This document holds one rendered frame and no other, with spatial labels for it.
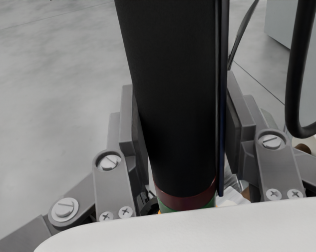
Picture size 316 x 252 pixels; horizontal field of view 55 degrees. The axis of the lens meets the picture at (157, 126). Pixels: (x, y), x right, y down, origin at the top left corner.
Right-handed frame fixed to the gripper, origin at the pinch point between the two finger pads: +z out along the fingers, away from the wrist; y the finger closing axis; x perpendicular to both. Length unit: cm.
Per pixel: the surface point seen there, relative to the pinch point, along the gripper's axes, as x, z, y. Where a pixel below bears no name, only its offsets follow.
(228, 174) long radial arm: -36.8, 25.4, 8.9
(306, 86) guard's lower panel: -90, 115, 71
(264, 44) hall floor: -151, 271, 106
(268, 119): -36, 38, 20
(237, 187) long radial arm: -35.9, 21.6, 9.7
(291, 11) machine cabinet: -111, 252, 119
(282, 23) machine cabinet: -125, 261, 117
